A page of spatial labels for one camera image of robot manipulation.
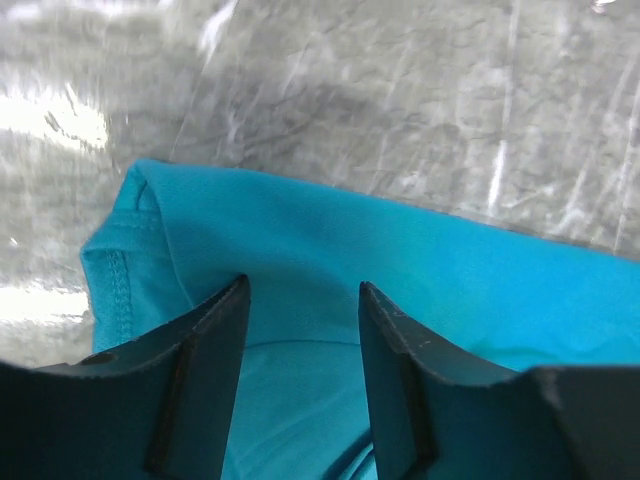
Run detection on teal t shirt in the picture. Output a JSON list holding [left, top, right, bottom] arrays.
[[81, 160, 639, 479]]

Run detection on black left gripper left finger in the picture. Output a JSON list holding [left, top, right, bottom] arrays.
[[1, 276, 250, 479]]

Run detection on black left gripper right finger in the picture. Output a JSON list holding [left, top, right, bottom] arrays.
[[359, 282, 639, 479]]

